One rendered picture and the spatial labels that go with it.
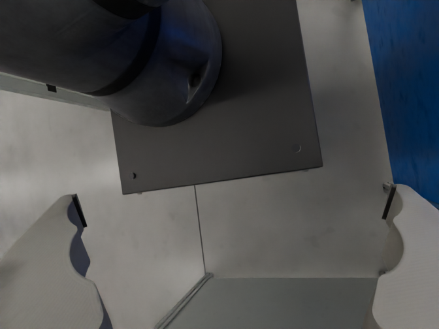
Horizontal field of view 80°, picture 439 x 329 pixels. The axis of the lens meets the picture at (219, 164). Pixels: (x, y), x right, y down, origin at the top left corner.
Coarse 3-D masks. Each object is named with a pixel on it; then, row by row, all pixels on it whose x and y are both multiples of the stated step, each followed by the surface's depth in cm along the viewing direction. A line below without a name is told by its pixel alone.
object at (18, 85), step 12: (0, 72) 110; (0, 84) 109; (12, 84) 113; (24, 84) 118; (36, 84) 123; (48, 84) 129; (36, 96) 126; (48, 96) 128; (60, 96) 134; (72, 96) 141; (84, 96) 148; (96, 108) 160; (108, 108) 165
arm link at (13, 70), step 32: (0, 0) 11; (32, 0) 11; (64, 0) 12; (96, 0) 12; (128, 0) 13; (0, 32) 12; (32, 32) 13; (64, 32) 13; (96, 32) 14; (128, 32) 18; (0, 64) 15; (32, 64) 15; (64, 64) 16; (96, 64) 17; (128, 64) 19
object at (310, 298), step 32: (224, 288) 127; (256, 288) 122; (288, 288) 117; (320, 288) 112; (352, 288) 108; (192, 320) 103; (224, 320) 100; (256, 320) 97; (288, 320) 94; (320, 320) 91; (352, 320) 88
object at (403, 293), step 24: (408, 192) 10; (384, 216) 11; (408, 216) 9; (432, 216) 9; (408, 240) 8; (432, 240) 8; (408, 264) 7; (432, 264) 7; (384, 288) 6; (408, 288) 6; (432, 288) 6; (384, 312) 6; (408, 312) 6; (432, 312) 6
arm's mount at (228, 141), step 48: (240, 0) 26; (288, 0) 25; (240, 48) 27; (288, 48) 25; (240, 96) 27; (288, 96) 25; (144, 144) 31; (192, 144) 29; (240, 144) 27; (288, 144) 25
